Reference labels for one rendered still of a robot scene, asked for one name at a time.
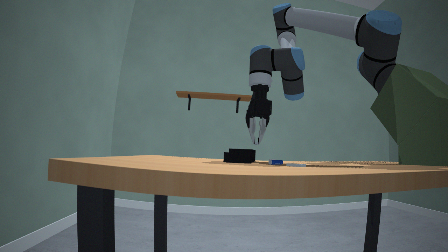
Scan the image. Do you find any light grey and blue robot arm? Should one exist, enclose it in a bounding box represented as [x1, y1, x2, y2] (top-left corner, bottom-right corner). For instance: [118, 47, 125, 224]
[249, 3, 402, 100]

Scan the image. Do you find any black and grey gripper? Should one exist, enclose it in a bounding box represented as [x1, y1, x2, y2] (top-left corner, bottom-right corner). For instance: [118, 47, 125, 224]
[246, 84, 272, 144]

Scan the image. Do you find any blue aa battery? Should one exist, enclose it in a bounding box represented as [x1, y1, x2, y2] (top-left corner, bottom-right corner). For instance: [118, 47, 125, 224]
[268, 160, 283, 165]

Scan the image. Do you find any black rack of three labelled bins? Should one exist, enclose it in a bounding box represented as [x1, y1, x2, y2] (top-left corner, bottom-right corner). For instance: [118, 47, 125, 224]
[223, 148, 256, 163]

